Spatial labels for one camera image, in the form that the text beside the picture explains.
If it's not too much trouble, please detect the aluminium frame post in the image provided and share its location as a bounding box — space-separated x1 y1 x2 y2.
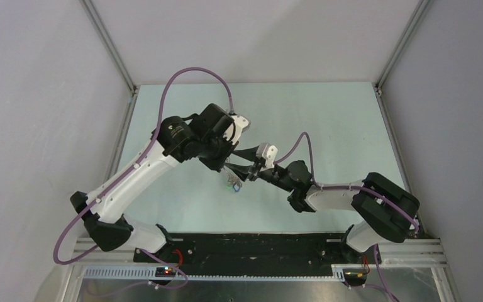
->
374 0 434 91
79 0 137 96

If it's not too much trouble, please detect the purple cable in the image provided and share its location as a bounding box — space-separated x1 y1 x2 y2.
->
53 67 236 290
274 131 421 302

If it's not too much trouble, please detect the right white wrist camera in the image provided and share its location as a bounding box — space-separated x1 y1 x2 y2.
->
255 143 278 170

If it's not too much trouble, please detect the white slotted cable duct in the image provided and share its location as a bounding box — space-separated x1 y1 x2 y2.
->
83 266 345 282

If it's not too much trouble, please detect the right aluminium frame post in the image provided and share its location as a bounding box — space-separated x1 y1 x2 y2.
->
374 0 434 91

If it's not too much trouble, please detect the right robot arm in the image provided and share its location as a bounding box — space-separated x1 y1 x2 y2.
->
225 145 420 263

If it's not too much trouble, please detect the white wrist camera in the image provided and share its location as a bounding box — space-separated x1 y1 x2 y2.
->
255 143 278 170
224 114 251 145

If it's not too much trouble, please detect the large metal keyring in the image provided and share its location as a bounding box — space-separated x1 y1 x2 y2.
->
221 167 242 187

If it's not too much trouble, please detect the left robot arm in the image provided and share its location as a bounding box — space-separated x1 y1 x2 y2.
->
70 104 250 262

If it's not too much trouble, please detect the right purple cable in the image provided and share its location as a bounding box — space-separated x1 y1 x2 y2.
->
274 131 421 302

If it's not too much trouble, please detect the left aluminium frame post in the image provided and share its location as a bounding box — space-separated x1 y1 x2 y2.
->
79 0 137 96

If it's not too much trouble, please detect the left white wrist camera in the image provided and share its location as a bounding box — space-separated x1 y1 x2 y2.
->
224 114 251 145

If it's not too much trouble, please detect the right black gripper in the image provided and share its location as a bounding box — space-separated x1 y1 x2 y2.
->
225 145 295 193

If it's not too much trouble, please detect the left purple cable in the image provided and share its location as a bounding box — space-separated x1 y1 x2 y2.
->
53 67 236 290

